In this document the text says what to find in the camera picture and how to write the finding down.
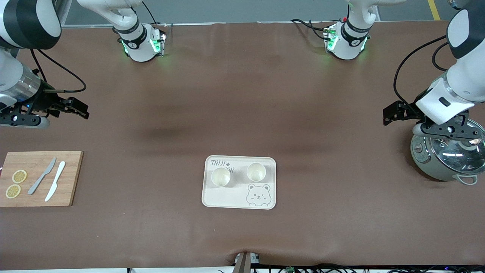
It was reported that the bamboo cutting board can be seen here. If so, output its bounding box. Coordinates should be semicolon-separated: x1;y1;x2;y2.
0;151;84;207

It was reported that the grey plastic knife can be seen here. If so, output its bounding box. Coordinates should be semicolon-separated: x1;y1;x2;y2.
27;157;57;195

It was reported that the green cooking pot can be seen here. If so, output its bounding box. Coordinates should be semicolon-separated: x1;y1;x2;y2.
410;118;485;186

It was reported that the white plastic knife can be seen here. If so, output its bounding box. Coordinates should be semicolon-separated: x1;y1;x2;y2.
44;161;66;202

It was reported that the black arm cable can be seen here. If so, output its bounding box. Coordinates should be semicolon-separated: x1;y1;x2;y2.
393;35;449;110
30;49;87;94

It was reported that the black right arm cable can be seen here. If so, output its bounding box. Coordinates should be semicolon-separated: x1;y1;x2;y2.
30;49;87;94

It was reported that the cream bear print tray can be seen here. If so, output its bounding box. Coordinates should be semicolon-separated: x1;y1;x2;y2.
202;155;277;210

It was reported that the glass pot lid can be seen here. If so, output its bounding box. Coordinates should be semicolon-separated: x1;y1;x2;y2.
428;117;485;176

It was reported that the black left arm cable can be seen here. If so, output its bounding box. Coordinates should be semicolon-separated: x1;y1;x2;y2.
393;35;449;110

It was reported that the white IKEA cup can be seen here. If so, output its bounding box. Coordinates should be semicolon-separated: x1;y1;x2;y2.
211;167;231;187
246;162;266;182

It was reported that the metal table clamp bracket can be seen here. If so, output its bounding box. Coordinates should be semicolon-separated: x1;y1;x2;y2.
234;251;262;273

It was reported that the brown table cover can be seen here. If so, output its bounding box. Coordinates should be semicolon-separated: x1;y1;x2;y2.
0;21;485;270

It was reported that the black base cable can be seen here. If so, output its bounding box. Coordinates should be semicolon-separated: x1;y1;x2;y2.
290;18;330;41

